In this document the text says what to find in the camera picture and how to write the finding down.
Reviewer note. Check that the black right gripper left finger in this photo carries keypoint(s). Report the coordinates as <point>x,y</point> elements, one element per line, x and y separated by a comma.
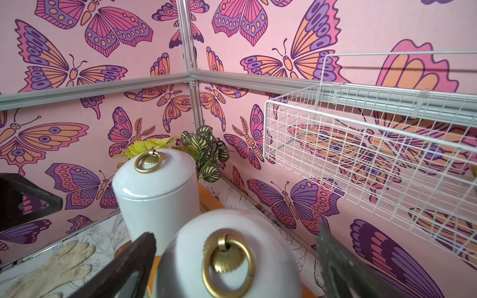
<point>127,275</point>

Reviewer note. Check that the beige work glove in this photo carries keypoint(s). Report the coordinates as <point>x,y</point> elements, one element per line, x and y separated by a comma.
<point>63,267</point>

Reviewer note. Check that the wooden three-tier shelf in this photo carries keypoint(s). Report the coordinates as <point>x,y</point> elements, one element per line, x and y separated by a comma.
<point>208,203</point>

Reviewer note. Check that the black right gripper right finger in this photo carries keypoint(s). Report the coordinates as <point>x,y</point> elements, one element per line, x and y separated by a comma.
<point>344,275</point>

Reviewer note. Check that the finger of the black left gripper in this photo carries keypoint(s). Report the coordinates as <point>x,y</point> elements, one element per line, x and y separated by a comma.
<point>22,201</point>

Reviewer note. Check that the white tea canister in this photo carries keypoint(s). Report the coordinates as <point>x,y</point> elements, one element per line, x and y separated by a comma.
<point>228,253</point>
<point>157,192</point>

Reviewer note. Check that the white wire wall basket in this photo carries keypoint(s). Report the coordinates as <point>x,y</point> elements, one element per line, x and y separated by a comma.
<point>405,147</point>

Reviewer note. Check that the striped leaf potted plant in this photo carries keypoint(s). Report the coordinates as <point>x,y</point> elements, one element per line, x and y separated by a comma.
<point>209,153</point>

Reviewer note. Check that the clear vase with flowers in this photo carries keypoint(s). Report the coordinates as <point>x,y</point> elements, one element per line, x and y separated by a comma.
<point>140,147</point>

